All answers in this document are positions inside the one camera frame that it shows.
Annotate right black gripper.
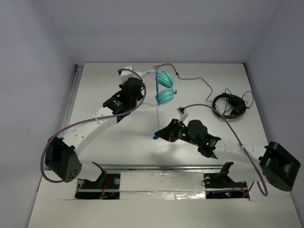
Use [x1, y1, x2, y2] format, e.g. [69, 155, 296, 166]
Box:
[155, 119, 200, 147]

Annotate teal cat-ear headphones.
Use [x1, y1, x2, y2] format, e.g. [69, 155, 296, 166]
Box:
[137, 70, 177, 106]

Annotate blue headphone cable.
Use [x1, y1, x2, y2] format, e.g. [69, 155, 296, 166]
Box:
[154, 70, 179, 133]

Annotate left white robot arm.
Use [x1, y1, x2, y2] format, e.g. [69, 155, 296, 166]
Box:
[42, 77, 146, 187]

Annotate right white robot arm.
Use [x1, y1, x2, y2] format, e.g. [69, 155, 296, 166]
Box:
[154, 119, 301, 192]

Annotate black headset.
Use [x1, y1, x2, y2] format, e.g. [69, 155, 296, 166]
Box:
[212, 93, 247, 119]

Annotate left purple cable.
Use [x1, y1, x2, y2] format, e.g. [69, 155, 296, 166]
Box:
[40, 68, 147, 183]

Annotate purple cable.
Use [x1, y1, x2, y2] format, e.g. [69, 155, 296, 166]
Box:
[182, 104, 268, 197]
[40, 68, 147, 183]

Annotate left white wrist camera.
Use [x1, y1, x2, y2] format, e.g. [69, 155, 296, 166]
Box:
[118, 65, 135, 84]

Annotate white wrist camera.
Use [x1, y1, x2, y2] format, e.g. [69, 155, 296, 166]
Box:
[118, 65, 135, 84]
[177, 106, 189, 123]

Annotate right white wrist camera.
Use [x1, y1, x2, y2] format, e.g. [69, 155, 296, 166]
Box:
[177, 106, 189, 123]

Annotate black headset cable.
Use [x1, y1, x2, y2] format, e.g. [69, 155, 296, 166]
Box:
[153, 63, 254, 112]

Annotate aluminium rail frame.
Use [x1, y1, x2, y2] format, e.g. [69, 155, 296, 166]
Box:
[51, 63, 252, 200]

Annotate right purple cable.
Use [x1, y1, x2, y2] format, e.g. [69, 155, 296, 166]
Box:
[182, 104, 268, 197]

